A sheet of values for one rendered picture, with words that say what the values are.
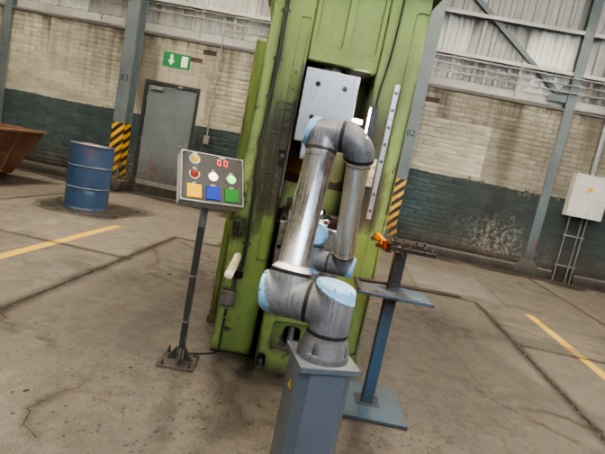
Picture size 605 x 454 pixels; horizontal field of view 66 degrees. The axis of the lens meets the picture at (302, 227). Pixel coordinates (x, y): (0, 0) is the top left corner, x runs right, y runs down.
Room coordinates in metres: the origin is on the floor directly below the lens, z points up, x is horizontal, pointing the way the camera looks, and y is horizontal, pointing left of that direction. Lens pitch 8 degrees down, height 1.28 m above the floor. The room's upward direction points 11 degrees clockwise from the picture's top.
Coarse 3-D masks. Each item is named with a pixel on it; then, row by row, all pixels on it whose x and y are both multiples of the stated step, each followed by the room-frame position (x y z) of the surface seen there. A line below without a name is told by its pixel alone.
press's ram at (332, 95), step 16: (304, 80) 2.62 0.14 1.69; (320, 80) 2.62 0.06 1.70; (336, 80) 2.62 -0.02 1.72; (352, 80) 2.63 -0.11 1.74; (304, 96) 2.61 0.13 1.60; (320, 96) 2.62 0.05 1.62; (336, 96) 2.62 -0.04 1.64; (352, 96) 2.63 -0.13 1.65; (304, 112) 2.62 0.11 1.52; (320, 112) 2.62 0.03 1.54; (336, 112) 2.63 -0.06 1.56; (352, 112) 2.63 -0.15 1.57; (304, 128) 2.62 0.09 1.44
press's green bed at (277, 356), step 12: (264, 312) 2.56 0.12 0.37; (264, 324) 2.57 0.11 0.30; (276, 324) 2.61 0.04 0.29; (288, 324) 2.62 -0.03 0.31; (300, 324) 2.62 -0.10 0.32; (264, 336) 2.57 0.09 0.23; (276, 336) 2.61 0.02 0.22; (288, 336) 2.65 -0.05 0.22; (300, 336) 2.62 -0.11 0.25; (264, 348) 2.57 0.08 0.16; (276, 348) 2.60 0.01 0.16; (264, 360) 2.62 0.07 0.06; (276, 360) 2.57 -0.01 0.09; (288, 360) 2.57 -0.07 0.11; (264, 372) 2.56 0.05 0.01; (276, 372) 2.57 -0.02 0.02
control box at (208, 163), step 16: (208, 160) 2.46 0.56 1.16; (224, 160) 2.51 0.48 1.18; (240, 160) 2.56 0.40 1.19; (208, 176) 2.42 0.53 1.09; (224, 176) 2.47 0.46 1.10; (240, 176) 2.52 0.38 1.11; (176, 192) 2.37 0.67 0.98; (240, 192) 2.48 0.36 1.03; (224, 208) 2.45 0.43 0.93; (240, 208) 2.46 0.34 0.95
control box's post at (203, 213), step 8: (208, 208) 2.52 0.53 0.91; (200, 216) 2.49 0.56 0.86; (200, 224) 2.49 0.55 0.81; (200, 232) 2.49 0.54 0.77; (200, 240) 2.49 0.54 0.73; (200, 248) 2.49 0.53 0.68; (200, 256) 2.52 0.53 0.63; (192, 264) 2.49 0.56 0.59; (192, 272) 2.49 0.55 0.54; (192, 280) 2.49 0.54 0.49; (192, 288) 2.49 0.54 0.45; (192, 296) 2.49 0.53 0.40; (184, 312) 2.49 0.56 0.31; (184, 320) 2.49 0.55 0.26; (184, 328) 2.49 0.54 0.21; (184, 336) 2.49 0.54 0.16; (184, 344) 2.49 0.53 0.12
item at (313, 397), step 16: (288, 368) 1.61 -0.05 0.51; (304, 368) 1.46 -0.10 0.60; (320, 368) 1.48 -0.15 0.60; (336, 368) 1.50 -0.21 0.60; (352, 368) 1.53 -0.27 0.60; (288, 384) 1.57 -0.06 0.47; (304, 384) 1.49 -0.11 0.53; (320, 384) 1.49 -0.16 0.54; (336, 384) 1.51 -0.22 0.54; (288, 400) 1.54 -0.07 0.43; (304, 400) 1.48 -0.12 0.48; (320, 400) 1.49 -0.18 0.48; (336, 400) 1.51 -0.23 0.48; (288, 416) 1.51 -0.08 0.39; (304, 416) 1.48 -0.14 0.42; (320, 416) 1.50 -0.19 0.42; (336, 416) 1.51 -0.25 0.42; (288, 432) 1.50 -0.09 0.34; (304, 432) 1.49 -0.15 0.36; (320, 432) 1.50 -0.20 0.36; (336, 432) 1.53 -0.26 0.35; (272, 448) 1.61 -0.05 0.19; (288, 448) 1.49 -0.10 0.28; (304, 448) 1.49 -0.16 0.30; (320, 448) 1.50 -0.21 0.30
